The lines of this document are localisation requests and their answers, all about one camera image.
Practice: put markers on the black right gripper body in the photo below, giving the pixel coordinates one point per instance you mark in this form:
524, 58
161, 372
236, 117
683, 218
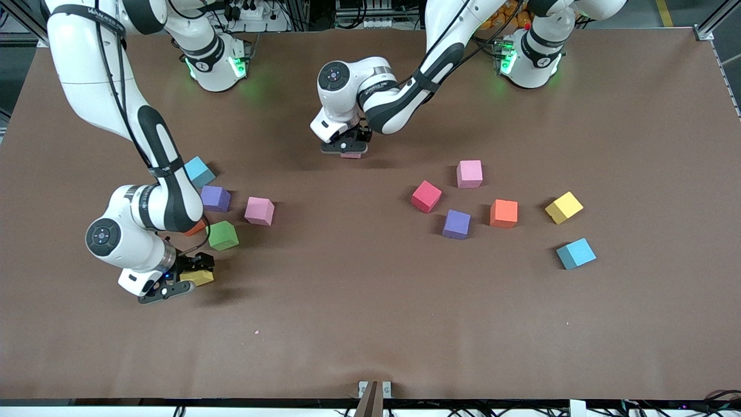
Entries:
186, 264

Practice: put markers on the yellow foam cube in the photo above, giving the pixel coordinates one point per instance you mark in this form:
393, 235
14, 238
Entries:
563, 207
200, 278

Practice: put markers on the pink foam cube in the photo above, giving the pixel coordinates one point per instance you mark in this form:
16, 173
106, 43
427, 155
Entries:
351, 155
469, 174
259, 210

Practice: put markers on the purple foam cube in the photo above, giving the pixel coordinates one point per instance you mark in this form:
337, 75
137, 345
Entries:
215, 198
457, 224

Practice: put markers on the light blue foam cube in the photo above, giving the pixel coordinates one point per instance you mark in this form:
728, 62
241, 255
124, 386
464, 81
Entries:
201, 171
576, 253

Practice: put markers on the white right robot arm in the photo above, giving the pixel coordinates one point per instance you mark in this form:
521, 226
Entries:
87, 75

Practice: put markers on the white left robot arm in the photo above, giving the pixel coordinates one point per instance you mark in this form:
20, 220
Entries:
347, 92

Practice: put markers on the green foam cube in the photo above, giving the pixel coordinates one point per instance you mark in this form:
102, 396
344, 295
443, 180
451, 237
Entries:
222, 236

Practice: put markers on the orange foam cube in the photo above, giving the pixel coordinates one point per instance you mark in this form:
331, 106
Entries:
195, 229
503, 213

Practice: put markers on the red foam cube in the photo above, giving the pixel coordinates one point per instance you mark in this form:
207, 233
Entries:
426, 196

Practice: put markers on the metal equipment rack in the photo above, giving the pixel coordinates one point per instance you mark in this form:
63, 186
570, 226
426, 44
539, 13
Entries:
376, 11

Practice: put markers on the white power strip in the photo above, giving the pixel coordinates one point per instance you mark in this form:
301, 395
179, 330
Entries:
246, 10

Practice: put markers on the pile of orange objects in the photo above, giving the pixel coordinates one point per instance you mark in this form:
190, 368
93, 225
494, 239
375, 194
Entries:
503, 17

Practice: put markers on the white table frame rail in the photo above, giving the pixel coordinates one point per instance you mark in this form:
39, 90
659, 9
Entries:
231, 412

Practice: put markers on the grey metal edge bracket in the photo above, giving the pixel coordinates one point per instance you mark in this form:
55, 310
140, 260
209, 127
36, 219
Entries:
374, 387

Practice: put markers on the brown post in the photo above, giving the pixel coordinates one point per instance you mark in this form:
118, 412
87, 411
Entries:
369, 405

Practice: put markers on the silver aluminium frame bar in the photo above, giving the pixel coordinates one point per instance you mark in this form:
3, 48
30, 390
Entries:
718, 16
26, 22

